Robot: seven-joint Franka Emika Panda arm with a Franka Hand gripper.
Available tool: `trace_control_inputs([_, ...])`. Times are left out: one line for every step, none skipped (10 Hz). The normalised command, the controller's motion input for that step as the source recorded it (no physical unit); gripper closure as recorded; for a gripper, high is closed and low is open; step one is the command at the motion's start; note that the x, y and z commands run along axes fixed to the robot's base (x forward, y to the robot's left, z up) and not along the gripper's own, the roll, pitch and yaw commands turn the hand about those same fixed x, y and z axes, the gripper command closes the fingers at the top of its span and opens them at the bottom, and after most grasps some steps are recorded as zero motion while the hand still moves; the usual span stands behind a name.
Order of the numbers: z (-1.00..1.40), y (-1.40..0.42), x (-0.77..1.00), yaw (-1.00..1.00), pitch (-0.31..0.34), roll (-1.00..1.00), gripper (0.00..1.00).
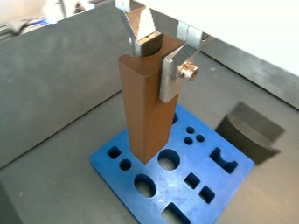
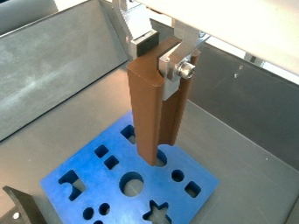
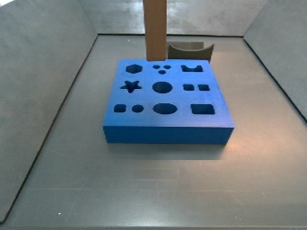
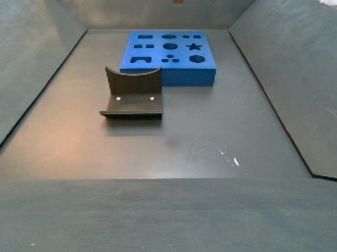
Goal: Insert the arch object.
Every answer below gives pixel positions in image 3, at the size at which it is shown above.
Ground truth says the brown rectangular stick pusher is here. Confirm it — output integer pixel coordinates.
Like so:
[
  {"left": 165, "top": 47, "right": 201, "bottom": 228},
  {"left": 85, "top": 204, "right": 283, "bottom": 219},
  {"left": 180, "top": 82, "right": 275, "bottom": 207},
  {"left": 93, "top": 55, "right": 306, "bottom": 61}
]
[{"left": 143, "top": 0, "right": 167, "bottom": 61}]

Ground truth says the dark grey arch object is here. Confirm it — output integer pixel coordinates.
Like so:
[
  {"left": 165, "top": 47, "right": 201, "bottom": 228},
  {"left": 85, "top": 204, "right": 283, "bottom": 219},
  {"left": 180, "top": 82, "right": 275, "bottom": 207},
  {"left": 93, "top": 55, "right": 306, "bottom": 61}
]
[{"left": 168, "top": 41, "right": 215, "bottom": 61}]

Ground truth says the blue shape sorter block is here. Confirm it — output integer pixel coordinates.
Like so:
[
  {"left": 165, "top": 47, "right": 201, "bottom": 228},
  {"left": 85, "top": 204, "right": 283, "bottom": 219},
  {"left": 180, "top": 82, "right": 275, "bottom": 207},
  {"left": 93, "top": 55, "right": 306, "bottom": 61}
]
[{"left": 103, "top": 59, "right": 235, "bottom": 145}]

